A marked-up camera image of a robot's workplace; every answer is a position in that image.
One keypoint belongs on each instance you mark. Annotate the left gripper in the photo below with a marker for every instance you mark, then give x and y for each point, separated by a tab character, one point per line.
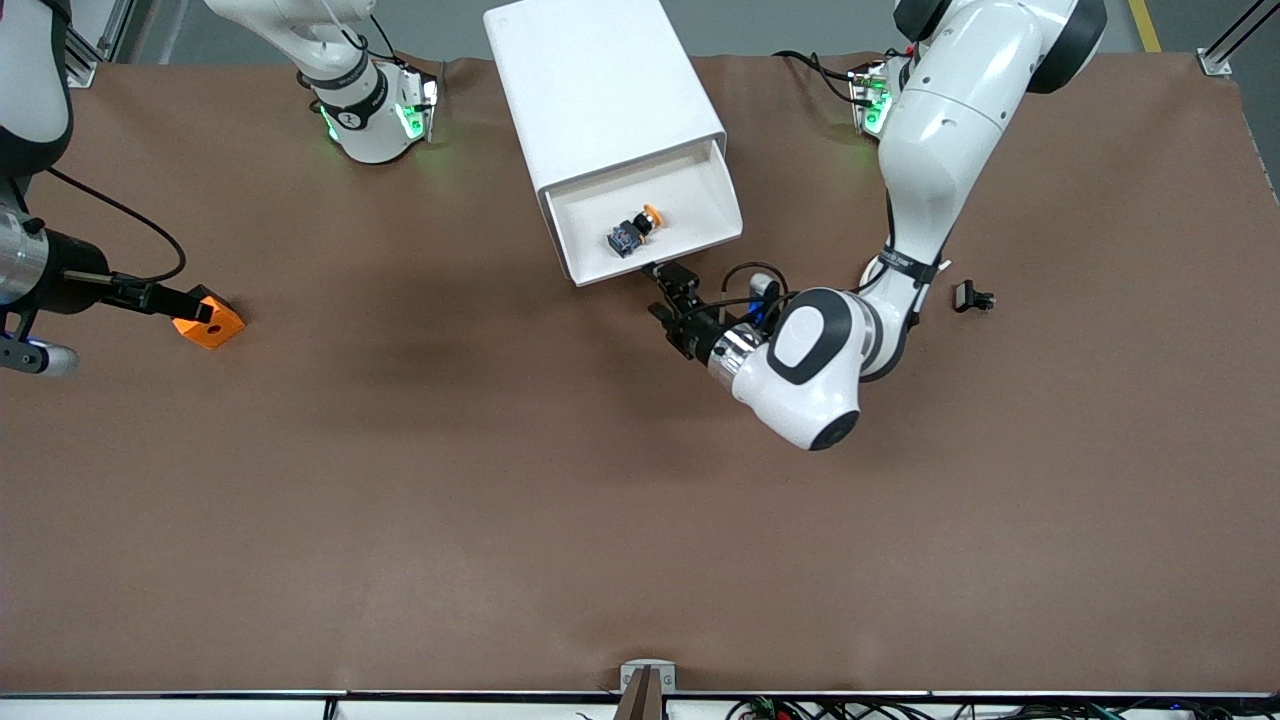
694	331

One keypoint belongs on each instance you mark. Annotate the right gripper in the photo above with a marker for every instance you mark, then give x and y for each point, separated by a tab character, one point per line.
68	274

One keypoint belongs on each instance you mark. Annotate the orange button with blue base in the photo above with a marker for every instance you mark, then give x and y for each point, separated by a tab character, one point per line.
630	238

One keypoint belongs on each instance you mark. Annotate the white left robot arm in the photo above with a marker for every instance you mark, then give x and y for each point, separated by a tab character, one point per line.
930	130

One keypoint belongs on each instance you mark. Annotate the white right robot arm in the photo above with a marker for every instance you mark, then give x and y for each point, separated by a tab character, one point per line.
30	70

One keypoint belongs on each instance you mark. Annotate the orange and black button box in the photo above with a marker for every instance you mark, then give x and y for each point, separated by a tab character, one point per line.
222	328

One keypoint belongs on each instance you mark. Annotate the white drawer cabinet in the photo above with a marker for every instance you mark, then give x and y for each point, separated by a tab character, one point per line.
590	90

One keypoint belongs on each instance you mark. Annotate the brown table mat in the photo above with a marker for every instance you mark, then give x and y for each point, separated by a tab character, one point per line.
640	500

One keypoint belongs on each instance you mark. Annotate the small black clip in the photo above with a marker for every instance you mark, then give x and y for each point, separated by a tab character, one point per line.
966	296

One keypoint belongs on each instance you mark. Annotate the brown tapered bar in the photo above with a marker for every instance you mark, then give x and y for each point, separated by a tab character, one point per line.
640	700

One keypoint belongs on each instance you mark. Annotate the yellow tape strip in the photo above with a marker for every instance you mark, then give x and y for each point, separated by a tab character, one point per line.
1148	28

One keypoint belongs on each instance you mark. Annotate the aluminium frame profile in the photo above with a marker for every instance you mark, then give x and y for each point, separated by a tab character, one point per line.
1235	40
100	40

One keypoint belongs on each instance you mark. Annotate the grey metal bracket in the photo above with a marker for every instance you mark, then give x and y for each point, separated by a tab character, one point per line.
648	666

